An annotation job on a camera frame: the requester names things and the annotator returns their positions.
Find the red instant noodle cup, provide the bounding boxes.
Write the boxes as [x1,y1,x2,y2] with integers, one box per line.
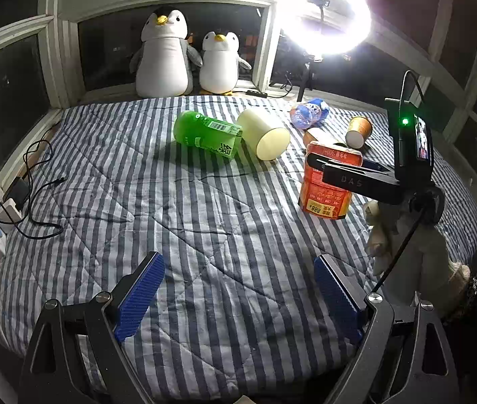
[299,140,363,220]

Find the near brown paper cup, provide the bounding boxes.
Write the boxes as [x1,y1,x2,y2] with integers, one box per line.
[303,127,329,146]

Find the brown paper cup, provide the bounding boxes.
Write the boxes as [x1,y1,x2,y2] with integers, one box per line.
[303,127,329,146]
[345,116,373,149]

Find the cream paper cup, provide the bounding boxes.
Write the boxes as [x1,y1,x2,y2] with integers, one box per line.
[236,107,291,162]

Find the far brown paper cup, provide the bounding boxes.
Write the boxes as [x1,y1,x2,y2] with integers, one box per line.
[345,116,373,149]

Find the green plastic cup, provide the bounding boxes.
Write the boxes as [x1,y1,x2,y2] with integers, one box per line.
[173,110,242,159]

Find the black light tripod stand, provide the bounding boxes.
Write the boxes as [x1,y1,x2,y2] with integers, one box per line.
[296,55,323,102]

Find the black power strip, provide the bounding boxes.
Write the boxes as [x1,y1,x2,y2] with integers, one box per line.
[245,90,268,99]

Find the striped blue white quilt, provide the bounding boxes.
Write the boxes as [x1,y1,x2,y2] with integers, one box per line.
[0,94,477,402]

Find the small plush penguin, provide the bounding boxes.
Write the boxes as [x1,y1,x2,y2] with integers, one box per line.
[199,31,252,94]

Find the phone clip holder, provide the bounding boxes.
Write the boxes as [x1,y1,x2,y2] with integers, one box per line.
[307,0,331,24]

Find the black charger adapter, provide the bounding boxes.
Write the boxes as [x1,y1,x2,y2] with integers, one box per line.
[3,177,31,211]

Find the large plush penguin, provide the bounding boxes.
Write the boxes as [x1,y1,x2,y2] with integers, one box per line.
[130,5,203,99]

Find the gripper-mounted camera box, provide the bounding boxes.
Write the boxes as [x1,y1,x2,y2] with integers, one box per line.
[384,98,434,186]

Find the white ring light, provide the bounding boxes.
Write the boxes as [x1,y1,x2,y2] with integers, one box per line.
[278,0,372,58]

